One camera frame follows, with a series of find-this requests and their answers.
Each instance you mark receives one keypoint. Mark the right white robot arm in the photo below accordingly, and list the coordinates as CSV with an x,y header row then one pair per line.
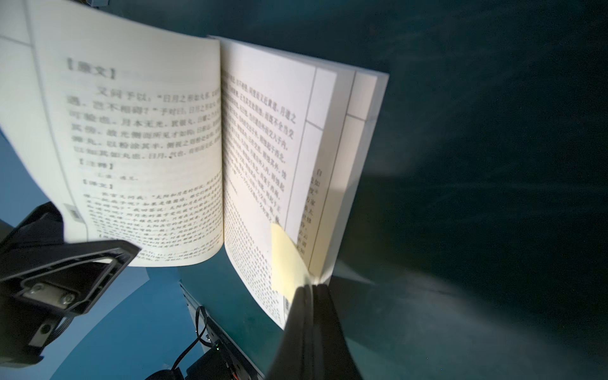
x,y
213,355

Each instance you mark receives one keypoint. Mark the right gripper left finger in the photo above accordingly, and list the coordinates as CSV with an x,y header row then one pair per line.
x,y
294,358

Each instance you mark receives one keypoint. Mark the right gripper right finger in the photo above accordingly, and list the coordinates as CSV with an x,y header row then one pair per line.
x,y
331,356

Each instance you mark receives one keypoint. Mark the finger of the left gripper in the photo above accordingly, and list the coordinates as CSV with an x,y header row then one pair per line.
x,y
46,283

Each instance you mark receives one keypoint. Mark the yellow sticky note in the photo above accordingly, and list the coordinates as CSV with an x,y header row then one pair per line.
x,y
289,272

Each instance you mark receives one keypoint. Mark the dark blue book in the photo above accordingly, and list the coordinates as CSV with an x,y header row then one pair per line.
x,y
185,146

